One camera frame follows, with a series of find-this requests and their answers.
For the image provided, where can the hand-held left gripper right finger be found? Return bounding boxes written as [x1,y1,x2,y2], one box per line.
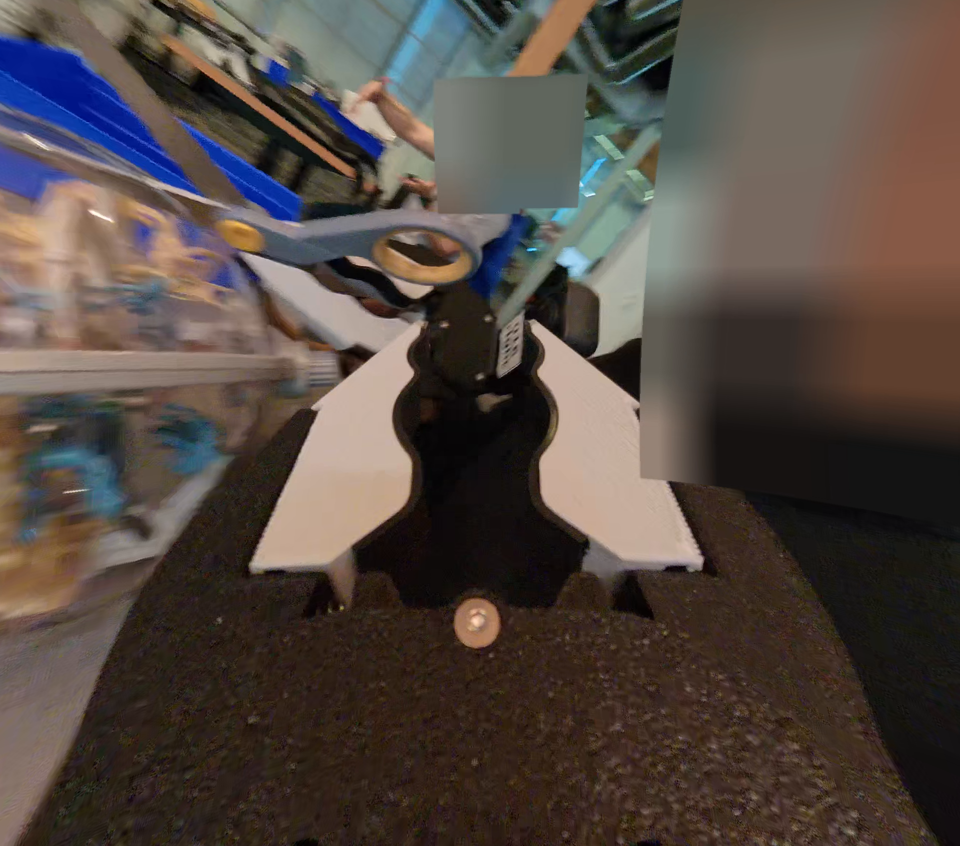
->
[525,323,706,583]

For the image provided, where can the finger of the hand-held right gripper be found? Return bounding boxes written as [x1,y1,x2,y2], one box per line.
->
[315,259,438,322]
[246,253,425,355]

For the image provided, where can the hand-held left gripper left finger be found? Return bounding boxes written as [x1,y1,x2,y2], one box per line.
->
[248,324,423,613]

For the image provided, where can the grey handled scissors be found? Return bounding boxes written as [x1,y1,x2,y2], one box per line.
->
[0,0,492,288]

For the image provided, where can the blue cloth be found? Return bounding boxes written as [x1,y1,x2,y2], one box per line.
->
[468,212,541,303]

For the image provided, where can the clear maze puzzle ball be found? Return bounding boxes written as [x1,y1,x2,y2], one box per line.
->
[0,111,339,625]

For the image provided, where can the person's black jacket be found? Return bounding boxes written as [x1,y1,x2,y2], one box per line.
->
[705,478,960,846]

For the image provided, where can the blue plastic bin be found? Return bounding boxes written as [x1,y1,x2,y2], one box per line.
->
[0,36,305,224]

